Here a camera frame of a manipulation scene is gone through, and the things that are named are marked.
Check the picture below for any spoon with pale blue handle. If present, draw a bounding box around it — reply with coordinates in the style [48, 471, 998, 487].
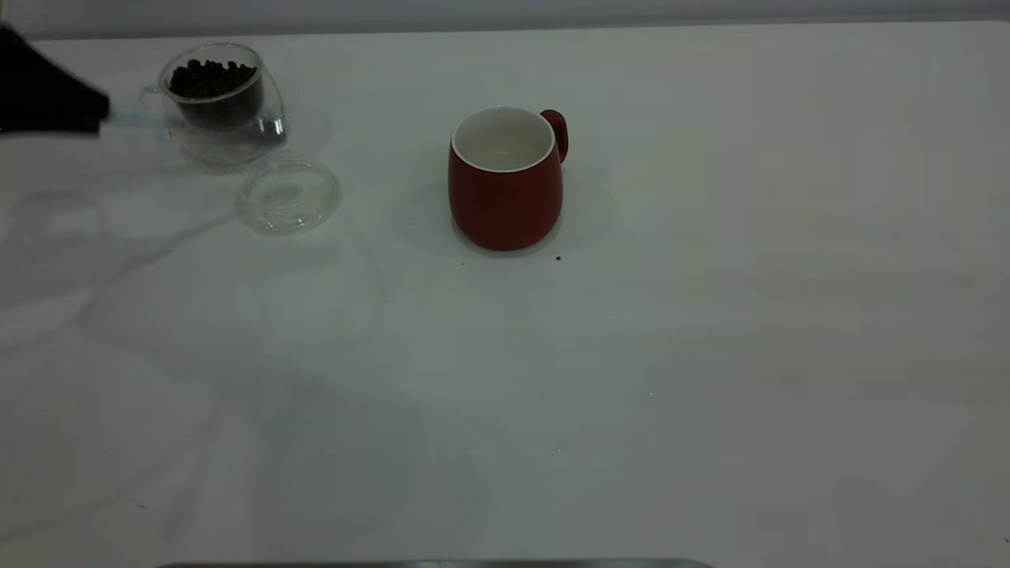
[103, 109, 286, 141]

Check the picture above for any clear double-wall glass cup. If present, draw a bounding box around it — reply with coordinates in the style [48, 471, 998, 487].
[138, 43, 286, 166]

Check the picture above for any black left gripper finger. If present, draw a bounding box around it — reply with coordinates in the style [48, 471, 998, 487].
[0, 24, 110, 115]
[0, 87, 107, 135]

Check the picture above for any clear glass dish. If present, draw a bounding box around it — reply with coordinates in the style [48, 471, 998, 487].
[235, 154, 342, 235]

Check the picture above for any red ceramic mug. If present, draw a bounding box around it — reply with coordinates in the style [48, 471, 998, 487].
[448, 106, 569, 252]

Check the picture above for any dark coffee beans pile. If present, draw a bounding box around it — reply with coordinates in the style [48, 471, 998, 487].
[170, 59, 261, 131]

